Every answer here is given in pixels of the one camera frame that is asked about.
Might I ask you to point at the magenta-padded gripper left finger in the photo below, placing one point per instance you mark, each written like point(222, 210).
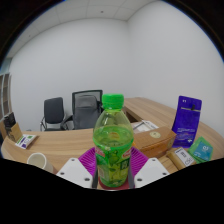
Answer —
point(75, 171)

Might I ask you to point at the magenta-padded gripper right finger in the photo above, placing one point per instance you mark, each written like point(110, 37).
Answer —
point(150, 170)

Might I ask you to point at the green drink bottle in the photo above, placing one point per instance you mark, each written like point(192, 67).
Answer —
point(113, 146)

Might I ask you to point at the tan labelled packet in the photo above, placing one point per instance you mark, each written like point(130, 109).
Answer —
point(181, 157)

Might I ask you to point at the white and maroon mug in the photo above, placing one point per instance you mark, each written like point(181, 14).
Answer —
point(39, 161)

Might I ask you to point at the flat round red coaster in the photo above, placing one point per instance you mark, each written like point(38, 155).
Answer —
point(115, 189)

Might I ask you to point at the green packet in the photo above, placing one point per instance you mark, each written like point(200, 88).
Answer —
point(201, 150)

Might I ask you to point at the white leaflet with green print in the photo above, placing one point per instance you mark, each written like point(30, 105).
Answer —
point(26, 141)

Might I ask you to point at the grey mesh office chair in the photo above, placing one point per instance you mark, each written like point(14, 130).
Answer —
point(85, 111)

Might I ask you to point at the purple standing pouch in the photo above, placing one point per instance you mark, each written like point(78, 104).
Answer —
point(187, 121)

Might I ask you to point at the wooden side desk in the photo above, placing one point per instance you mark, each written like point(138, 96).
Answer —
point(150, 108)

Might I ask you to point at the black office chair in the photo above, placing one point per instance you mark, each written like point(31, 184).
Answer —
point(53, 110)

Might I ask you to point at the brown flat carton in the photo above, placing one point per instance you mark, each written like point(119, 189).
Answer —
point(15, 132)

